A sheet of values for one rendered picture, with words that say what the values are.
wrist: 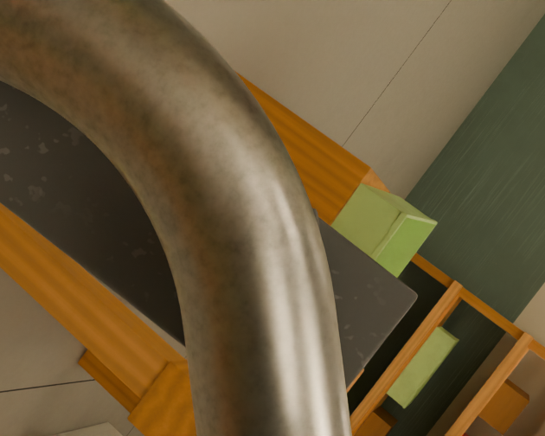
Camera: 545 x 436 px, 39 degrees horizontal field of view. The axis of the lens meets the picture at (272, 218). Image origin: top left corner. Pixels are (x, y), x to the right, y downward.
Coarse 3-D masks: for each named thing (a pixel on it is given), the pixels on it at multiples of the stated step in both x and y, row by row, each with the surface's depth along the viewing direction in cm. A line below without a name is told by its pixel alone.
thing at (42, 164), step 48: (0, 96) 18; (0, 144) 18; (48, 144) 18; (0, 192) 18; (48, 192) 18; (96, 192) 18; (96, 240) 18; (144, 240) 18; (336, 240) 18; (144, 288) 18; (336, 288) 18; (384, 288) 18; (384, 336) 18
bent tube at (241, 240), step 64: (0, 0) 13; (64, 0) 13; (128, 0) 14; (0, 64) 14; (64, 64) 14; (128, 64) 13; (192, 64) 14; (128, 128) 14; (192, 128) 13; (256, 128) 14; (192, 192) 13; (256, 192) 14; (192, 256) 14; (256, 256) 13; (320, 256) 14; (192, 320) 14; (256, 320) 13; (320, 320) 14; (192, 384) 14; (256, 384) 13; (320, 384) 14
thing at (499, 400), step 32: (416, 256) 552; (448, 288) 539; (416, 352) 544; (448, 352) 580; (512, 352) 521; (544, 352) 519; (384, 384) 542; (416, 384) 545; (512, 384) 549; (352, 416) 545; (384, 416) 563; (480, 416) 533; (512, 416) 526
